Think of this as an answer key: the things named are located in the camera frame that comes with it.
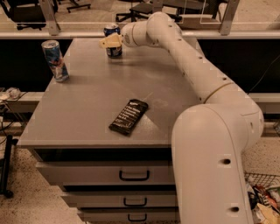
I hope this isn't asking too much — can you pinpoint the blue pepsi can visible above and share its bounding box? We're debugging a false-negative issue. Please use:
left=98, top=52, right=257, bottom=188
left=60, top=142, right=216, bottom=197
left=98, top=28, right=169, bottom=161
left=103, top=24, right=123, bottom=58

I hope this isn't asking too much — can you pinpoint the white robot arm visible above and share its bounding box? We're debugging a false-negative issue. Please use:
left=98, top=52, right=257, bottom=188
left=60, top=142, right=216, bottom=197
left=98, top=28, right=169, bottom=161
left=99, top=12, right=264, bottom=224

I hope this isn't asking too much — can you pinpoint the light blue red bull can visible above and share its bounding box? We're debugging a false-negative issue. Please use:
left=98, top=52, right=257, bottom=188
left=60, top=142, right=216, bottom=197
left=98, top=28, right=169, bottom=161
left=41, top=40, right=69, bottom=82

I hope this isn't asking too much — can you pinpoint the black office chair centre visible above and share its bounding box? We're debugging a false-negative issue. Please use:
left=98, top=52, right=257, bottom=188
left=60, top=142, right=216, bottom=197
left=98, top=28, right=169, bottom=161
left=115, top=0, right=165, bottom=23

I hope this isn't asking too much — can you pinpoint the black office chair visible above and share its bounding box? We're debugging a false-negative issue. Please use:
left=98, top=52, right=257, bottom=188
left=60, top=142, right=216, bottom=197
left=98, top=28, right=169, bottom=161
left=115, top=0, right=165, bottom=23
left=0, top=0, right=46, bottom=31

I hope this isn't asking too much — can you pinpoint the black snack bar packet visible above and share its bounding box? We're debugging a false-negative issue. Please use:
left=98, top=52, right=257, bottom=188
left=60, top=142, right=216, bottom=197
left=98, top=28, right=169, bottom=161
left=108, top=99, right=149, bottom=136

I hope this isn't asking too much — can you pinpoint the black office chair left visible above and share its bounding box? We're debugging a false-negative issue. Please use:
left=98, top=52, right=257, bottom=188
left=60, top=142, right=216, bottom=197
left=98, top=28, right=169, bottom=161
left=0, top=0, right=46, bottom=31

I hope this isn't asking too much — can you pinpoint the crumpled plastic clutter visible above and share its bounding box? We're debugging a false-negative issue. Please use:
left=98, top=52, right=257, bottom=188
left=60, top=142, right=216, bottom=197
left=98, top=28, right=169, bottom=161
left=0, top=87, right=21, bottom=101

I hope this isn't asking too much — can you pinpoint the top grey drawer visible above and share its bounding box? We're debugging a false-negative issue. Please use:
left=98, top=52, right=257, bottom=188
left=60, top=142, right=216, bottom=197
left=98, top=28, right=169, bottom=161
left=36, top=161, right=175, bottom=186

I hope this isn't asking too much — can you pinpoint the grey drawer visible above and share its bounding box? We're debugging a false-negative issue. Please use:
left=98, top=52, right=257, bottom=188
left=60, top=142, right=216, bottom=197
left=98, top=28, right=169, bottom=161
left=77, top=207, right=179, bottom=223
left=61, top=191, right=178, bottom=208
left=36, top=161, right=175, bottom=186

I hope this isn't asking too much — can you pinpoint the grey drawer cabinet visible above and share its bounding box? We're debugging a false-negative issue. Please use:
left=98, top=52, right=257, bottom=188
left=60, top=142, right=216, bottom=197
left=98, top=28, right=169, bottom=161
left=17, top=37, right=205, bottom=224

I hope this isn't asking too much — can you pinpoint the middle grey drawer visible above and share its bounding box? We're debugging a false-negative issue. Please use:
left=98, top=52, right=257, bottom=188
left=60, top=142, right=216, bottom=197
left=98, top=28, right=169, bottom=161
left=61, top=191, right=178, bottom=208

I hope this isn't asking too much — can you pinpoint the black stand with wheel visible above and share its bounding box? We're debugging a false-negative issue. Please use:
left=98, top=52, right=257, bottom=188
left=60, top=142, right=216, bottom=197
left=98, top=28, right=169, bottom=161
left=0, top=135, right=18, bottom=199

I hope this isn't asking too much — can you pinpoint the bottom grey drawer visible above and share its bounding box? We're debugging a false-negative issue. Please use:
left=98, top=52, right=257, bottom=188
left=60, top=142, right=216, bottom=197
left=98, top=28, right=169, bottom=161
left=77, top=207, right=179, bottom=223

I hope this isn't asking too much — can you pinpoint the red snack bag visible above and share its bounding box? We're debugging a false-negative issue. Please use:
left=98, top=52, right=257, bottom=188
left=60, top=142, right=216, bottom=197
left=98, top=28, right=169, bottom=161
left=253, top=185, right=277, bottom=209

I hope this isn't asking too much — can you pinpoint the yellow snack bag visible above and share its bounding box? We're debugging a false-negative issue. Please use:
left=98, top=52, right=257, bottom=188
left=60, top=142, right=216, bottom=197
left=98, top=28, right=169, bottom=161
left=255, top=204, right=280, bottom=224

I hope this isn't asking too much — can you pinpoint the metal railing frame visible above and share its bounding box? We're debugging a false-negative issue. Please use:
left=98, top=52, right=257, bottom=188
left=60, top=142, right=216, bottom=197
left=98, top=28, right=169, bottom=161
left=0, top=0, right=280, bottom=39

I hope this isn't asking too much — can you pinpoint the black cable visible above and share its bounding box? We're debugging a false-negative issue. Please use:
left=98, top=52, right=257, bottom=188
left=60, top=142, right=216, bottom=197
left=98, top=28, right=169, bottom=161
left=248, top=53, right=280, bottom=95

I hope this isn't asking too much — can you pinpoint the wire basket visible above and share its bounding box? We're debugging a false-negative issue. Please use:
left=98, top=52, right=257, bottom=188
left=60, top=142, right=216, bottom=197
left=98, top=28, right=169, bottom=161
left=245, top=172, right=280, bottom=224

